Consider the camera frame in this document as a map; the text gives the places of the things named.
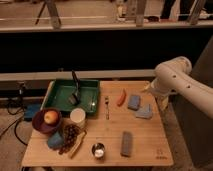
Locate blue-grey folded cloth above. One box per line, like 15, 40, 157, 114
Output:
135, 104, 153, 119

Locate red yellow apple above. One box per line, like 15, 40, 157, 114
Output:
44, 111, 59, 125

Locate orange carrot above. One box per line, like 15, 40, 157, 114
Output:
117, 89, 126, 107

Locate blue box on floor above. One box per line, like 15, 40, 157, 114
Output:
24, 104, 41, 121

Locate bunch of dark grapes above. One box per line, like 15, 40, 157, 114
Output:
59, 124, 80, 155

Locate grey sponge block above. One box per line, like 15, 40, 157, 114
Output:
120, 131, 133, 157

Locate small metal cup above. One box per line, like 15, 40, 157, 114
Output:
92, 143, 105, 159

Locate black dish brush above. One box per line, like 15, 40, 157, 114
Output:
69, 71, 80, 105

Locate purple bowl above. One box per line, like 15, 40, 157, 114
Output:
32, 108, 62, 134

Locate blue sponge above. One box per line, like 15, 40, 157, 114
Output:
128, 95, 140, 110

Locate metal fork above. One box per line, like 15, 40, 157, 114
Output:
105, 96, 109, 120

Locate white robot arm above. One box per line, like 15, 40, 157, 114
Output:
147, 56, 213, 119

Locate black cables on floor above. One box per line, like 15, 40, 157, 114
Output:
0, 81, 29, 147

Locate white cup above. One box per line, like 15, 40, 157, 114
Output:
70, 108, 86, 128

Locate green plastic tray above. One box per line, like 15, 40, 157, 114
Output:
42, 79, 100, 116

